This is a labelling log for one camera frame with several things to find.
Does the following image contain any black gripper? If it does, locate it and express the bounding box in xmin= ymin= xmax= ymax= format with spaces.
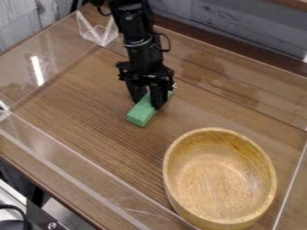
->
xmin=116 ymin=46 xmax=174 ymax=110

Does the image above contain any green rectangular block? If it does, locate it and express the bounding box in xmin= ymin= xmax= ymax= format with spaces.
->
xmin=126 ymin=93 xmax=159 ymax=128

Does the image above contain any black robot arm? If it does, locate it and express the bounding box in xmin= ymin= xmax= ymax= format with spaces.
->
xmin=88 ymin=0 xmax=175 ymax=110

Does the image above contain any brown wooden bowl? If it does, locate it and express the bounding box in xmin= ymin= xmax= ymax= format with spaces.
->
xmin=163 ymin=128 xmax=278 ymax=230

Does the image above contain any clear acrylic tray wall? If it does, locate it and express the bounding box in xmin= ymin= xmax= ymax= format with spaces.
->
xmin=0 ymin=13 xmax=307 ymax=230

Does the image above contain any black cable bottom left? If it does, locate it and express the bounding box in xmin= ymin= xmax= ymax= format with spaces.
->
xmin=0 ymin=204 xmax=29 ymax=230

